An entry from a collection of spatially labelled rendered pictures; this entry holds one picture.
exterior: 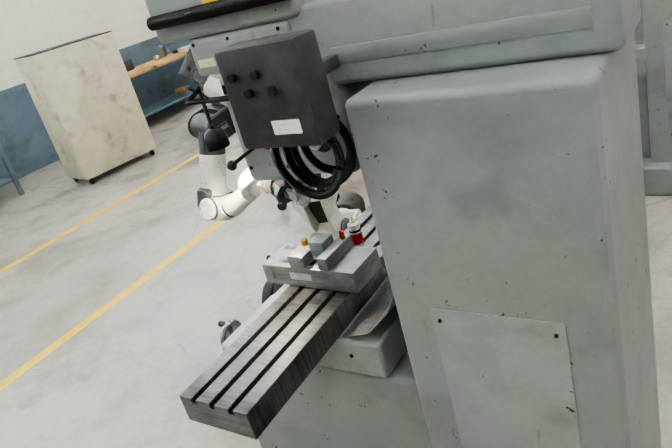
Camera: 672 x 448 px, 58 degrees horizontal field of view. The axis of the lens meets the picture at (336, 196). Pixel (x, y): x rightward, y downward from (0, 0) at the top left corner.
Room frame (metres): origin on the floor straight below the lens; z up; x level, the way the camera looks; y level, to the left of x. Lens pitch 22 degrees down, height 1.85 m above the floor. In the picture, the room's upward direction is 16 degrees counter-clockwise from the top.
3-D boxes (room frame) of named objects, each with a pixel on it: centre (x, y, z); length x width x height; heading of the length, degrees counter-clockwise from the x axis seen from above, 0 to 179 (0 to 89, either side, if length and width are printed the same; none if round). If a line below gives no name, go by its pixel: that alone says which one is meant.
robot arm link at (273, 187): (1.72, 0.14, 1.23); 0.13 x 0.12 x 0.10; 118
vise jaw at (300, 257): (1.70, 0.13, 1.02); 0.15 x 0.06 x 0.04; 142
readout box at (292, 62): (1.19, 0.06, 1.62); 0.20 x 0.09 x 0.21; 53
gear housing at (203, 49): (1.62, 0.06, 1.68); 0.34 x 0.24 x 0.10; 53
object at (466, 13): (1.34, -0.30, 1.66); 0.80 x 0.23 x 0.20; 53
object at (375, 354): (1.64, 0.10, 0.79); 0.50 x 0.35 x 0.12; 53
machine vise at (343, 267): (1.68, 0.11, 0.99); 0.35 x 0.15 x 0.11; 52
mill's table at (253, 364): (1.70, 0.05, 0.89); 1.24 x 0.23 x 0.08; 143
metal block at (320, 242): (1.66, 0.08, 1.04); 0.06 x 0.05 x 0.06; 142
